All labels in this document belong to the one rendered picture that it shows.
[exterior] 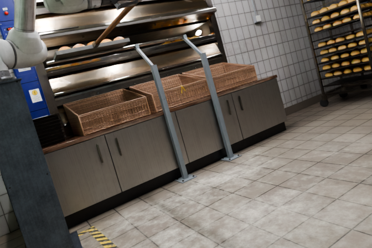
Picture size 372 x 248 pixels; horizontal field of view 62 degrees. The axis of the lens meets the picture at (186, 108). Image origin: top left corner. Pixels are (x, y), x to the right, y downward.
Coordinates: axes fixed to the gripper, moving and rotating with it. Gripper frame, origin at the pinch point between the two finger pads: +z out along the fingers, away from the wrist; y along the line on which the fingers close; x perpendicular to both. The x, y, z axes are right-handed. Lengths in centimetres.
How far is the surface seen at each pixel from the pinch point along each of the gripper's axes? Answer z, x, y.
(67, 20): -2, -156, -35
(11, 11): -42, -152, -47
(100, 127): -12, -105, 59
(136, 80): 44, -155, 30
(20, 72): -50, -152, 1
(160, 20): 79, -141, -20
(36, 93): -43, -152, 21
